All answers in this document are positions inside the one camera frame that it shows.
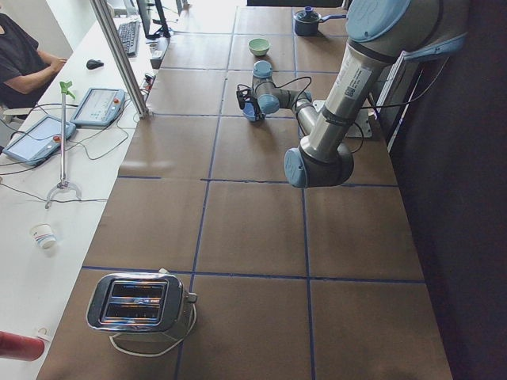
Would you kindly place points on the reacher grabber tool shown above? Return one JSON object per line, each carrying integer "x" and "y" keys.
{"x": 64, "y": 185}

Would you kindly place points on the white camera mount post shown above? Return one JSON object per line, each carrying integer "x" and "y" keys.
{"x": 356, "y": 118}

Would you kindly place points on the blue saucepan with lid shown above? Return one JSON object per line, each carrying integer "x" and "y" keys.
{"x": 307, "y": 21}

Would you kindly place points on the near teach pendant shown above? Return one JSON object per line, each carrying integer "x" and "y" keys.
{"x": 38, "y": 143}

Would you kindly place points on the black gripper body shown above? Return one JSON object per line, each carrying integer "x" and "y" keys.
{"x": 253, "y": 104}

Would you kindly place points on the black keyboard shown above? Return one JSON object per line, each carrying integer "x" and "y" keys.
{"x": 129, "y": 37}

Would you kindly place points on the red cylinder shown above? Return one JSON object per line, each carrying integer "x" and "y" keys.
{"x": 20, "y": 347}

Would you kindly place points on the far teach pendant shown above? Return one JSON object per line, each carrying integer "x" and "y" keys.
{"x": 99, "y": 108}

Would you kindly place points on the teach pendant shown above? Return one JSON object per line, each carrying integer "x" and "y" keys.
{"x": 99, "y": 108}
{"x": 38, "y": 143}

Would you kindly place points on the seated person in black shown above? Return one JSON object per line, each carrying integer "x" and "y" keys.
{"x": 26, "y": 71}

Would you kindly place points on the black computer mouse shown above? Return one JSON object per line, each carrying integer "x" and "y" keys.
{"x": 93, "y": 64}

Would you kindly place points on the aluminium frame post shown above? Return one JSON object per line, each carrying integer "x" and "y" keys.
{"x": 105, "y": 20}

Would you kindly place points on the green bowl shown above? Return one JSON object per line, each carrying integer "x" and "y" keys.
{"x": 259, "y": 47}

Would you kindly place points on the blue bowl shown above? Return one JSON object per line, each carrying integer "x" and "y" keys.
{"x": 244, "y": 112}

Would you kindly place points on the paper cup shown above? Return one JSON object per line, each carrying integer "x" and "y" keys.
{"x": 43, "y": 235}

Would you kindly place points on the silver toaster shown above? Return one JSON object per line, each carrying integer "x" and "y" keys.
{"x": 142, "y": 306}

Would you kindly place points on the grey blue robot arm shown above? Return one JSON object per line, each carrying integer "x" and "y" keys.
{"x": 379, "y": 32}

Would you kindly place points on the black monitor stand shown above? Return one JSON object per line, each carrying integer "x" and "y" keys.
{"x": 153, "y": 19}

